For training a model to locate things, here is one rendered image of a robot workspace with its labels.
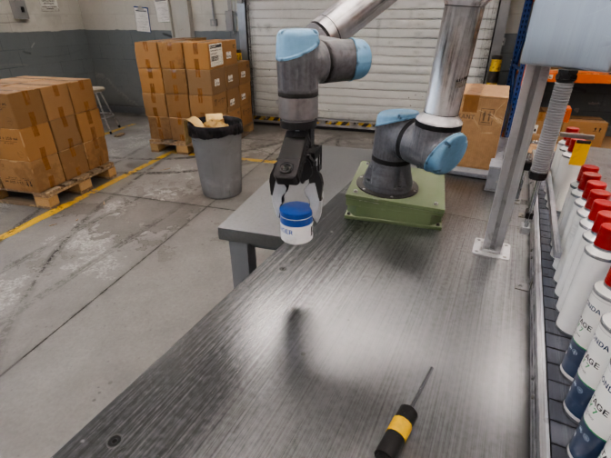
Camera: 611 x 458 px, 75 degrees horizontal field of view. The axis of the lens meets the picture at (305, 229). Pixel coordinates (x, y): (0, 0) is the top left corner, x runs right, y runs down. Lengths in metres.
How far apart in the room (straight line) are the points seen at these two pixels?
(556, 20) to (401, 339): 0.65
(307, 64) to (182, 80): 3.89
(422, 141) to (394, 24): 4.34
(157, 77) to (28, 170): 1.71
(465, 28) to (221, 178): 2.63
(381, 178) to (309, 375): 0.66
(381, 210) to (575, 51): 0.58
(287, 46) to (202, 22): 5.57
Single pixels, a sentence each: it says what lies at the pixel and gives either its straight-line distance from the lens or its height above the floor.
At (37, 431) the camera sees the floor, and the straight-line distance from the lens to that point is 1.95.
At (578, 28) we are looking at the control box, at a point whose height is 1.35.
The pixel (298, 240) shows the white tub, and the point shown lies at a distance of 0.83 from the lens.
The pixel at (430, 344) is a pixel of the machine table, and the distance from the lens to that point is 0.81.
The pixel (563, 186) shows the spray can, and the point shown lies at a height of 0.96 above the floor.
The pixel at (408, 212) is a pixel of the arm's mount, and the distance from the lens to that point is 1.18.
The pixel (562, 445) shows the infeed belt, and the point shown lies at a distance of 0.67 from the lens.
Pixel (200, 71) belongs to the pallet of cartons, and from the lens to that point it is 4.47.
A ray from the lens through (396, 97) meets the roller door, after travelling 5.44.
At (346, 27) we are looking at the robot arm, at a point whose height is 1.35.
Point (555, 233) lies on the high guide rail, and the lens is 1.00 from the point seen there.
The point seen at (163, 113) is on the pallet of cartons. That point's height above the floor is 0.44.
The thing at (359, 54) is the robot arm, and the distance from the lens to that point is 0.82.
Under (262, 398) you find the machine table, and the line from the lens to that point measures 0.70.
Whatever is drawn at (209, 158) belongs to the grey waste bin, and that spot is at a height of 0.37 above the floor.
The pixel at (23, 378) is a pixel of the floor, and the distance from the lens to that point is 2.19.
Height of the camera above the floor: 1.37
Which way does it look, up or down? 28 degrees down
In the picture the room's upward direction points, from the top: straight up
